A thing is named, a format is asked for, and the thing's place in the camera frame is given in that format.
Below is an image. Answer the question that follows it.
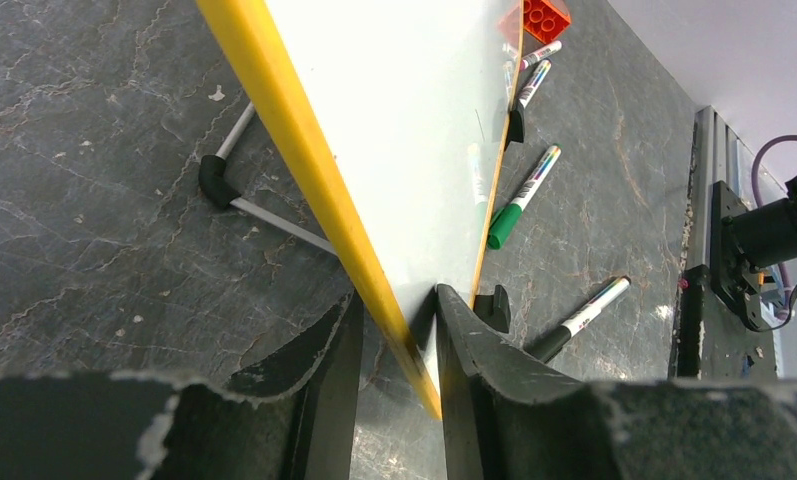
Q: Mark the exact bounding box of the green capped marker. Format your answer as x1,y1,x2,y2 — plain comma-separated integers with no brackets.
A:
486,144,562,250

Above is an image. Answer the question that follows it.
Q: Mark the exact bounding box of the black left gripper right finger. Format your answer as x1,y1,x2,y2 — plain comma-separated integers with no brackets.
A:
436,284,797,479

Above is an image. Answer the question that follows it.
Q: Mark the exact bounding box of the black capped marker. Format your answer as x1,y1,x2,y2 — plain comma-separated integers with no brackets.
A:
525,276,631,363

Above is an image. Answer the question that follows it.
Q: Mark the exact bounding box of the yellow framed whiteboard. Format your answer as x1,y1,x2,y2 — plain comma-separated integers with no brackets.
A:
199,1,523,418

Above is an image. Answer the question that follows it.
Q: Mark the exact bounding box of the orange lego brick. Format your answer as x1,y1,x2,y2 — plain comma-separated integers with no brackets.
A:
523,0,572,44

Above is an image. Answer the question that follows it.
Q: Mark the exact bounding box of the purple capped marker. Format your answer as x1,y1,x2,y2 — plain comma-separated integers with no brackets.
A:
519,40,562,71

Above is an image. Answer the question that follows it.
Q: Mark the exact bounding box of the blue capped marker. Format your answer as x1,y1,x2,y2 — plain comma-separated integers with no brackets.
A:
517,59,552,108

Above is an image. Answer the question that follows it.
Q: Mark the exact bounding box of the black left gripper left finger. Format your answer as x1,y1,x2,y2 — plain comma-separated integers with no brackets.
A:
0,293,364,479

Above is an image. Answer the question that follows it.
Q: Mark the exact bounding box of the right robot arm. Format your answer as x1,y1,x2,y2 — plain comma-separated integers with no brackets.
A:
709,176,797,333

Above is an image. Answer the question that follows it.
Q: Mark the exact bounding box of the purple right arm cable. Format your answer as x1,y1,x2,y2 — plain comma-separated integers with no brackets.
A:
750,134,797,306

